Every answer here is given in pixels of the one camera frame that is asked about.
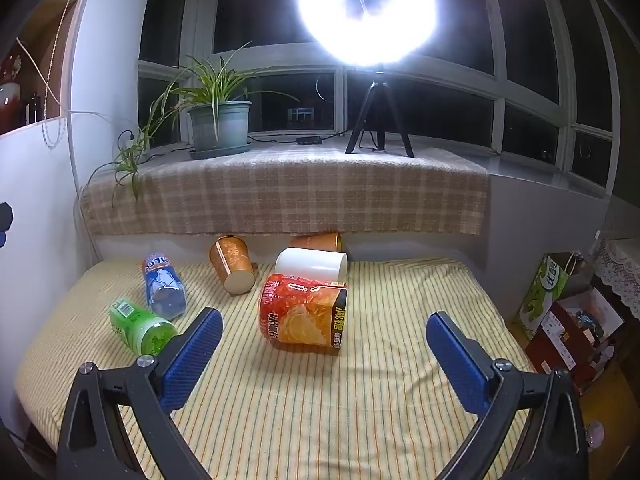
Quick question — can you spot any plaid cloth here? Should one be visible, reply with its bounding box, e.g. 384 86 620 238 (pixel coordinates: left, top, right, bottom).
80 141 491 237

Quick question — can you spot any wooden shelf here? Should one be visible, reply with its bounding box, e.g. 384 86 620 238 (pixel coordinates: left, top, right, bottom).
0 0 96 136

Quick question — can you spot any green carton box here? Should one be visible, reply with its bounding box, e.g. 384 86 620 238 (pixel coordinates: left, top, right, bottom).
518 252 576 343

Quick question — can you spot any green plastic bottle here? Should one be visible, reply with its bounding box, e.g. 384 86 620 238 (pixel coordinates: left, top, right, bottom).
109 298 179 357

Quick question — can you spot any white lace cloth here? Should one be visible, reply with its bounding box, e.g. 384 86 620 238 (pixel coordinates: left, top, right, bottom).
592 237 640 321

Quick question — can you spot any black tripod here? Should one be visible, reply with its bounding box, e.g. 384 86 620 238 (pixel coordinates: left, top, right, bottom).
344 66 415 159

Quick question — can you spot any left hand-held gripper finger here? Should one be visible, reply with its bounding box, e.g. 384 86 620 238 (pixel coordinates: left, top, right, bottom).
0 202 14 248

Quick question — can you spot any ring light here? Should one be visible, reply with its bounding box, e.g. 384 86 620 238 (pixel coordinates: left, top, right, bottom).
297 0 439 68

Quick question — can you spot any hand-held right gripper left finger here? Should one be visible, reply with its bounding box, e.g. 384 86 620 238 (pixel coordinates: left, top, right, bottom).
57 307 224 480

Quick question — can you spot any blue label plastic bottle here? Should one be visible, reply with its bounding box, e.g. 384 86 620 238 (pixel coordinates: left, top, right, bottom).
142 252 187 321

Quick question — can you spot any white cup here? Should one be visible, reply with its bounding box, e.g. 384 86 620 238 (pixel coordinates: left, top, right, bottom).
274 247 348 281

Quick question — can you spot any orange paper cup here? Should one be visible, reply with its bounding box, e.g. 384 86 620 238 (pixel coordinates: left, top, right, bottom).
289 231 345 253
209 236 256 295

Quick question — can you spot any red chip canister cup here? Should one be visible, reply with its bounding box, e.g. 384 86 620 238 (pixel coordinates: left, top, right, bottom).
258 273 348 357

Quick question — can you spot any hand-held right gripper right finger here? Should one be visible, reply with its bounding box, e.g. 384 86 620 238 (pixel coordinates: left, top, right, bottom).
425 311 590 480

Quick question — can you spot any red cardboard box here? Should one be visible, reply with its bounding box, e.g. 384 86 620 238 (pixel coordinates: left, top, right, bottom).
525 287 626 396

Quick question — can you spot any potted spider plant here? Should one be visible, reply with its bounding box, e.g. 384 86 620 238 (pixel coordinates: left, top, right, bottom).
89 42 301 206

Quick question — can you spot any striped bed sheet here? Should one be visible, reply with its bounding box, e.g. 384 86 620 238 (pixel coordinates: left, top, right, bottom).
13 257 538 480

